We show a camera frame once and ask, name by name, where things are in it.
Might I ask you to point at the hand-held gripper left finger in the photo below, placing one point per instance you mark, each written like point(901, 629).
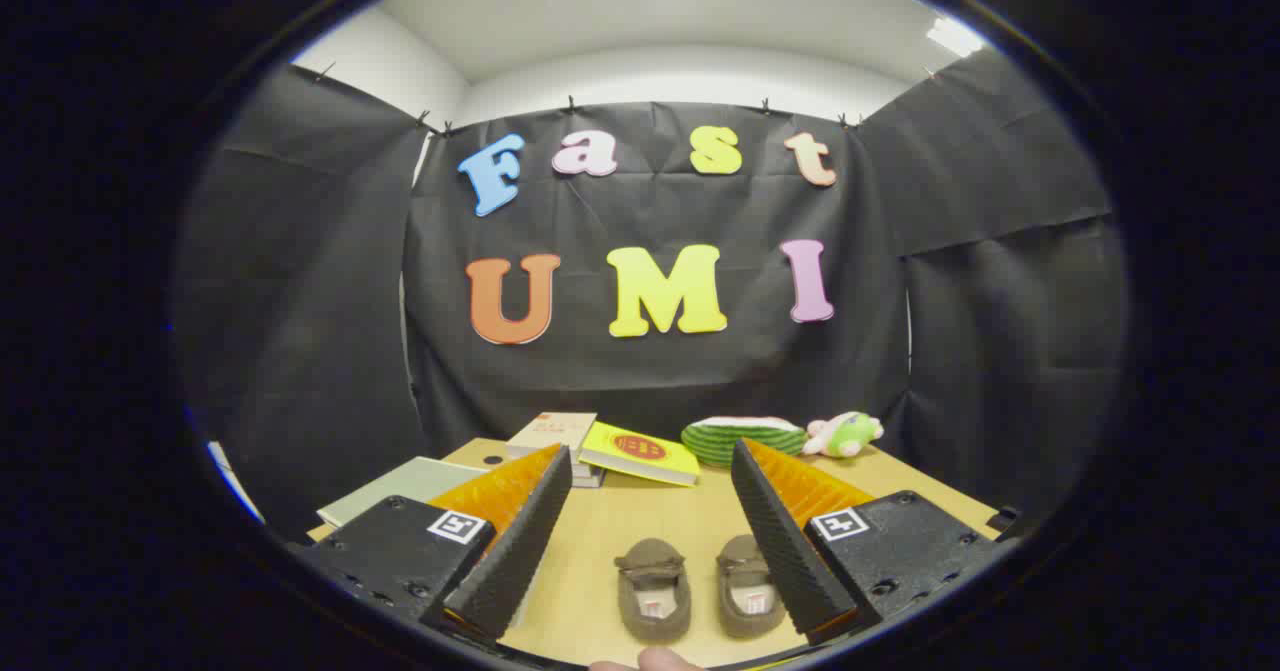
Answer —
point(520, 541)

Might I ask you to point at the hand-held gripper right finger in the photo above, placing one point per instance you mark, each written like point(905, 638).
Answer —
point(785, 541)

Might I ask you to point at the brown fuzzy slipper shoe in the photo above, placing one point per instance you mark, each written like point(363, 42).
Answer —
point(740, 561)
point(652, 561)

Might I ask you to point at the pale green storage box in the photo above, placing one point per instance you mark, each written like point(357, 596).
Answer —
point(400, 486)

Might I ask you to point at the grey book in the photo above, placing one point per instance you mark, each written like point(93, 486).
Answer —
point(585, 469)
point(590, 481)

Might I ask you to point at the green striped watermelon plush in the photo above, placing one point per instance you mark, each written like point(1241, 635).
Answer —
point(745, 441)

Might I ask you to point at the beige book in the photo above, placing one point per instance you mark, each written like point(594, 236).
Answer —
point(550, 433)

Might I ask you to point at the pink and green plush toy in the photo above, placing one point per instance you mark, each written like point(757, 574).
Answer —
point(848, 435)

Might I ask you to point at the yellow book with red circle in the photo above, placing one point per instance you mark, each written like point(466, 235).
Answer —
point(640, 451)

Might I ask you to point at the small black table edge block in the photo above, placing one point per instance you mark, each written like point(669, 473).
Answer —
point(1003, 523)

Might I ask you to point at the black backdrop cloth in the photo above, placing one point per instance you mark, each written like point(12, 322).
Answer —
point(650, 211)

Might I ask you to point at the small ceiling light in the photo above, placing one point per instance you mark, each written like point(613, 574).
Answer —
point(955, 36)

